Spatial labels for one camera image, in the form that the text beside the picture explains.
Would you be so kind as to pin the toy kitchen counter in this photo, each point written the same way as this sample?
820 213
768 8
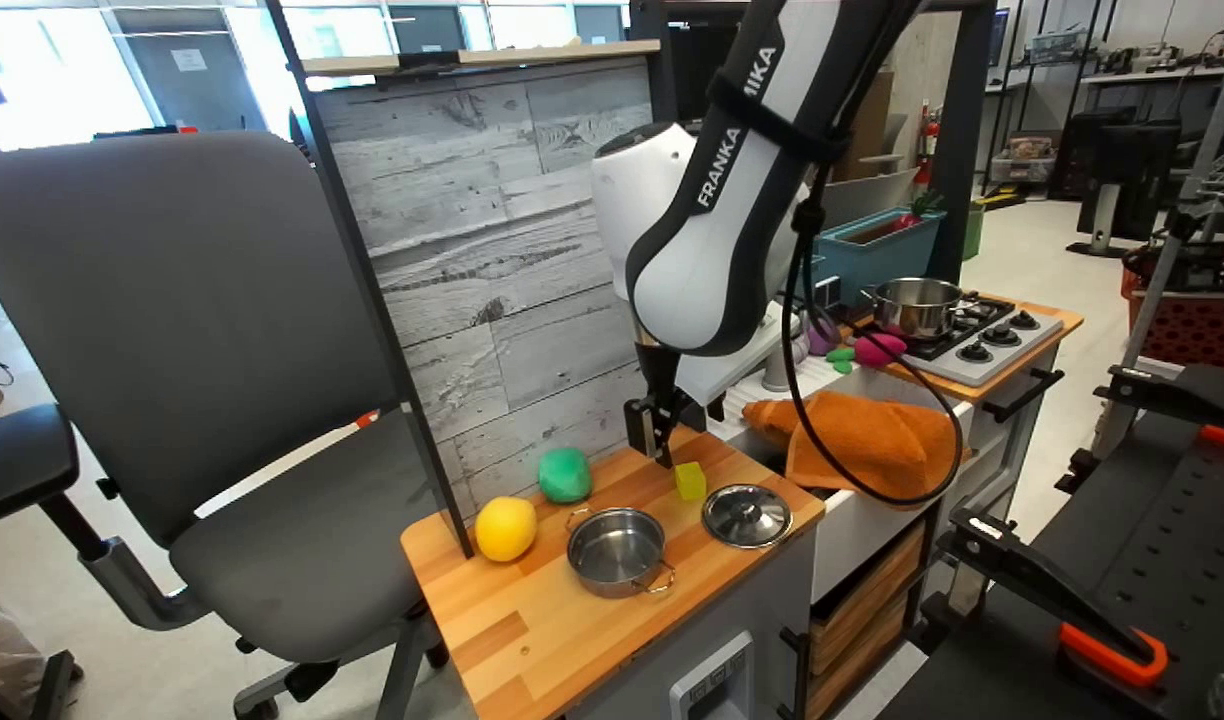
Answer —
534 642

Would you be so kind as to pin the small steel pot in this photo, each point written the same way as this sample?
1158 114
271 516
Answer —
618 553

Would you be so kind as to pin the green toy item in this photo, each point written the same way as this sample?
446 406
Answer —
841 361

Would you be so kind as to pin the pink toy item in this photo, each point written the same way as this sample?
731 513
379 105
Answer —
877 350

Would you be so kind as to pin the grey office chair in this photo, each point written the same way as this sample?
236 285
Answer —
231 421

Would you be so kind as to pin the yellow toy lemon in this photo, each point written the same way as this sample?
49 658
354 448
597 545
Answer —
506 529

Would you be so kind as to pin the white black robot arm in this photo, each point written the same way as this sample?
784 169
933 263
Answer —
700 221

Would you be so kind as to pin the steel pot on stove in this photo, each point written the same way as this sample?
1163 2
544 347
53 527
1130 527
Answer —
914 307

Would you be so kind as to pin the black toy stove burner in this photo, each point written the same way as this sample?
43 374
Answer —
976 334

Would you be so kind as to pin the yellow block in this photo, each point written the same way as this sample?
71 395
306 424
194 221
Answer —
691 480

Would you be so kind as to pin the steel pot lid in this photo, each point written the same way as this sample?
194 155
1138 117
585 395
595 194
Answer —
747 513

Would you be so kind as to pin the orange cloth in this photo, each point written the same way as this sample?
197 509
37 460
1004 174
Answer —
837 440

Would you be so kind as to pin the grey wood backdrop panel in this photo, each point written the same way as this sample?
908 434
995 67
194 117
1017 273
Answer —
472 197

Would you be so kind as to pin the green toy ball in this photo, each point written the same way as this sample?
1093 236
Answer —
564 476

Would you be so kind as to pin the orange black clamp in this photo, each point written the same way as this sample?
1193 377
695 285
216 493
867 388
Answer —
1084 631

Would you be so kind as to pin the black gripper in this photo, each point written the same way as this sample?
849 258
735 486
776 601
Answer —
641 421

